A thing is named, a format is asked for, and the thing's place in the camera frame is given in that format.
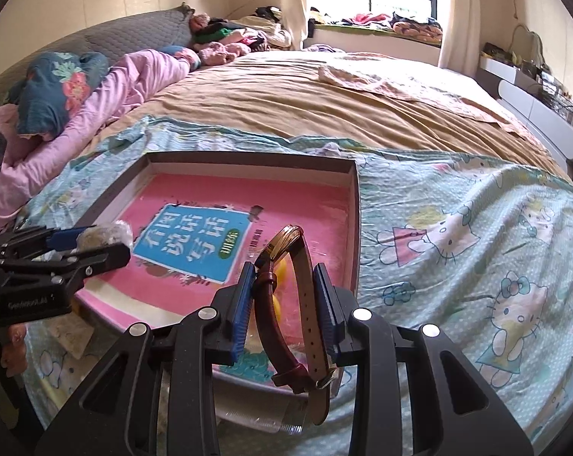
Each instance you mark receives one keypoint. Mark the pink printed book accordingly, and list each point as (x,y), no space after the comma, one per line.
(315,209)

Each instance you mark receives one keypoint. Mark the tan bedsheet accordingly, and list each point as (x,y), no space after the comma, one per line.
(291,104)

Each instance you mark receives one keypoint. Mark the cluttered cosmetics row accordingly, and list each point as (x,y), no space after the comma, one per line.
(557,92)

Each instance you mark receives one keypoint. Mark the white and grey dresser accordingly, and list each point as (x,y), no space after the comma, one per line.
(542,114)

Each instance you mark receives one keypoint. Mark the grey quilted headboard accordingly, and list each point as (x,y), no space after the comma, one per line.
(125,33)

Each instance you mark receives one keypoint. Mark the blue floral pillow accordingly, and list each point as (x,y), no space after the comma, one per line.
(53,90)

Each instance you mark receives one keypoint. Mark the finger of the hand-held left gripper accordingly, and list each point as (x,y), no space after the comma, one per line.
(96,259)
(39,240)

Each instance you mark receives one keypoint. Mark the small clear bag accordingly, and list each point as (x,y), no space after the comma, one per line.
(106,235)

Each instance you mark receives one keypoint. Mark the wavy edged mirror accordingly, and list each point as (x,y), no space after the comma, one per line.
(528,45)

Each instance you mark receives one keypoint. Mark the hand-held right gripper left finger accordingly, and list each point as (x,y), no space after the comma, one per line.
(241,313)

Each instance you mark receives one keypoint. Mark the white window seat ledge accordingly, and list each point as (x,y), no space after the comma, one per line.
(362,40)

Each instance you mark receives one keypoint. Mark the cream curtain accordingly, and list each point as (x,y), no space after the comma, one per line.
(459,9)
(296,0)

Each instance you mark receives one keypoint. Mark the pink quilt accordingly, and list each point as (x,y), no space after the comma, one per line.
(125,85)

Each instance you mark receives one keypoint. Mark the yellow plastic trinket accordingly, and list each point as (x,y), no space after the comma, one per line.
(280,270)

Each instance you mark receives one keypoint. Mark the brown cardboard box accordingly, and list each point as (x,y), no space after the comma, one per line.
(248,159)

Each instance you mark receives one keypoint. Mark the person's left hand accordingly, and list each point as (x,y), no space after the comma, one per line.
(12,346)

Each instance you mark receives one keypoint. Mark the light patterned thin blanket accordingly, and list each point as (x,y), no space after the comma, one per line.
(362,80)

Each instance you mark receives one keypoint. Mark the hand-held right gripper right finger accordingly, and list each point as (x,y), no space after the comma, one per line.
(325,313)

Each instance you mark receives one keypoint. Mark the pile of clothes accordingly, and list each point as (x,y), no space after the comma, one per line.
(239,33)

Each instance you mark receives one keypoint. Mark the cartoon printed blanket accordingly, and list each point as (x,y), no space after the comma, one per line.
(457,209)

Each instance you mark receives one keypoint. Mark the clear bag with grey card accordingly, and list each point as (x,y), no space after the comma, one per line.
(258,413)

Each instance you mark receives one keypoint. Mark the clothes heap by window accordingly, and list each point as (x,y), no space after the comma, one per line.
(409,23)

